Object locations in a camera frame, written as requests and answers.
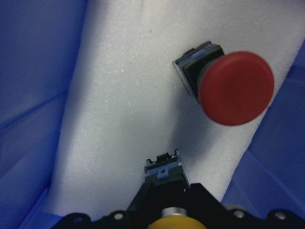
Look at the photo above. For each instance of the white foam pad left bin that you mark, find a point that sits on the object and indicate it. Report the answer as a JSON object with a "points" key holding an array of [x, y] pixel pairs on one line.
{"points": [[126, 102]]}

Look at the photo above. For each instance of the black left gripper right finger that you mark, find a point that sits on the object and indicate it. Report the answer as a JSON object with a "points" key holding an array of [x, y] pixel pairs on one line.
{"points": [[201, 200]]}

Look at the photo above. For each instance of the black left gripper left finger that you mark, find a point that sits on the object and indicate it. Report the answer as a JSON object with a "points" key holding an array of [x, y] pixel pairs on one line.
{"points": [[141, 203]]}

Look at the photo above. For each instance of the yellow push button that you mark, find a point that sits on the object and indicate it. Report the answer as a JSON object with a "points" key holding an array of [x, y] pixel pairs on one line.
{"points": [[169, 193]]}

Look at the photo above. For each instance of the blue plastic bin left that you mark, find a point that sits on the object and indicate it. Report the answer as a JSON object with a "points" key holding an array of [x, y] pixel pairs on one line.
{"points": [[39, 46]]}

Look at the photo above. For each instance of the red push button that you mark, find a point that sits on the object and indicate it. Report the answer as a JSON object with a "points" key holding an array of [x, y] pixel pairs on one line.
{"points": [[232, 89]]}

